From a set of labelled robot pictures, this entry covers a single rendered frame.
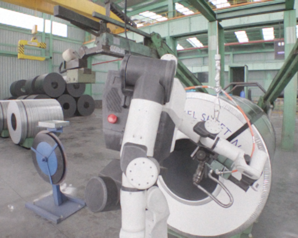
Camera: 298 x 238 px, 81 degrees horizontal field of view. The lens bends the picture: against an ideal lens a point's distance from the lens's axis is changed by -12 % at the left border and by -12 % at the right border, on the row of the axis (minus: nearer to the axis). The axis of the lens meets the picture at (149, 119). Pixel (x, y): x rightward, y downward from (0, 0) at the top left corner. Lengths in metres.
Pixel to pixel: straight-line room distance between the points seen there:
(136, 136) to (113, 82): 0.29
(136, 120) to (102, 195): 0.25
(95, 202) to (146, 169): 0.23
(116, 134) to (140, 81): 0.23
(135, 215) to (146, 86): 0.34
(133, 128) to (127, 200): 0.19
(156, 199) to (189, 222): 1.03
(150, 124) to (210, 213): 1.21
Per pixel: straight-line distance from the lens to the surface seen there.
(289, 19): 6.31
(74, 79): 1.81
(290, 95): 5.94
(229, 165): 1.25
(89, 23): 1.64
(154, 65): 0.55
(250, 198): 1.49
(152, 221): 0.82
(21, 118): 5.63
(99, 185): 0.63
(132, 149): 0.50
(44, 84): 12.83
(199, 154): 1.31
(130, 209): 0.54
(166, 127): 0.66
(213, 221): 1.65
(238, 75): 7.89
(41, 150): 2.52
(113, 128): 0.70
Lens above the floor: 1.32
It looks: 6 degrees down
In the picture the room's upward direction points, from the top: straight up
